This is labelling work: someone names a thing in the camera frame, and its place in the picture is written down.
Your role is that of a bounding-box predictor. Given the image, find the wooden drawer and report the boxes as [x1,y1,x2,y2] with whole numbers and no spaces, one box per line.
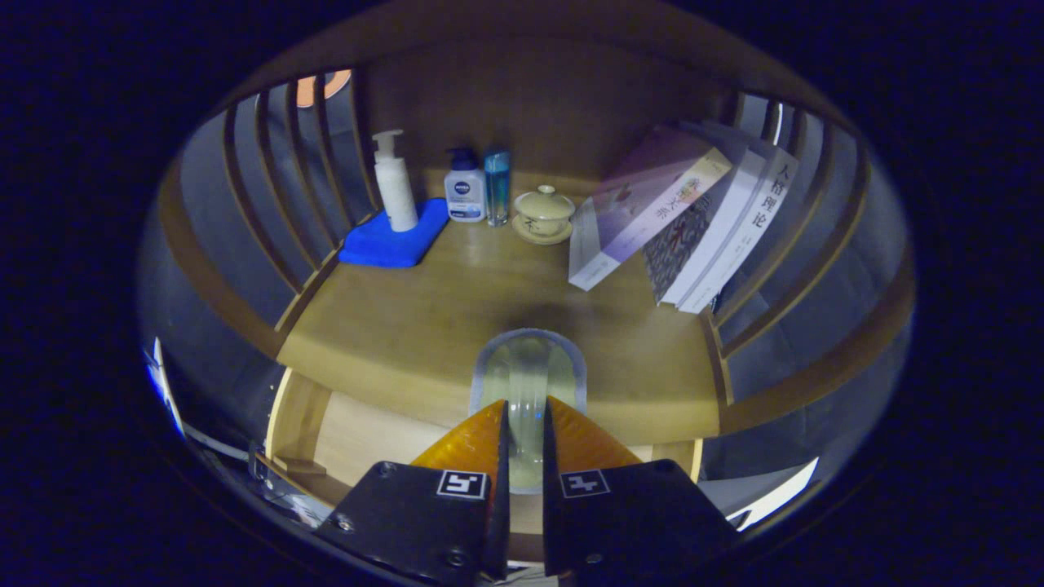
[265,367,704,563]

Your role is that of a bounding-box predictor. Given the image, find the white book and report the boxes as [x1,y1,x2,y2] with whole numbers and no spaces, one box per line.
[661,135,772,309]
[677,143,800,315]

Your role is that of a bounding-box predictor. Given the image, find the white pump bottle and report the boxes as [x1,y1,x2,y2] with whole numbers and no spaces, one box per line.
[373,130,419,233]

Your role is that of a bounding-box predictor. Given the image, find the cream lidded tea cup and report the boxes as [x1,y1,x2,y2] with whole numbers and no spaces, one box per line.
[512,185,577,246]

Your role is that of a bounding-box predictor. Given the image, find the blue folded cloth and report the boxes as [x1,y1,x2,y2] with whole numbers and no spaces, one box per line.
[338,197,450,268]

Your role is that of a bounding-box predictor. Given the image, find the teal slim bottle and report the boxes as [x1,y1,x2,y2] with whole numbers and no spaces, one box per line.
[484,148,511,227]

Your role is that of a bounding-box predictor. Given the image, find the wooden countertop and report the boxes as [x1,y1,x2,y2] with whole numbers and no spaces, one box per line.
[277,175,723,445]

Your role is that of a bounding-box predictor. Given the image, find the wooden cabinet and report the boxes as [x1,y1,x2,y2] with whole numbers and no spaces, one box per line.
[155,0,914,565]

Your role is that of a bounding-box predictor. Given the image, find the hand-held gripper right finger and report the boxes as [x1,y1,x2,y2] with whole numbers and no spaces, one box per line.
[542,396,739,581]

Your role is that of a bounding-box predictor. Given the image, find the white lotion bottle blue cap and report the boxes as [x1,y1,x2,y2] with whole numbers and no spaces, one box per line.
[444,148,487,223]

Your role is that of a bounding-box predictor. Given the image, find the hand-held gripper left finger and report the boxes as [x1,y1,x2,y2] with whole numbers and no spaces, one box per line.
[314,398,511,584]

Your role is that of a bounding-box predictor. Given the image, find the purple cover book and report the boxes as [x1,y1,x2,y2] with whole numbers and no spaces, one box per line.
[568,124,733,292]

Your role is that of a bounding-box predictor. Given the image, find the dark patterned book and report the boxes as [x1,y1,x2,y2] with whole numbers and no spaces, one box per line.
[642,122,755,304]

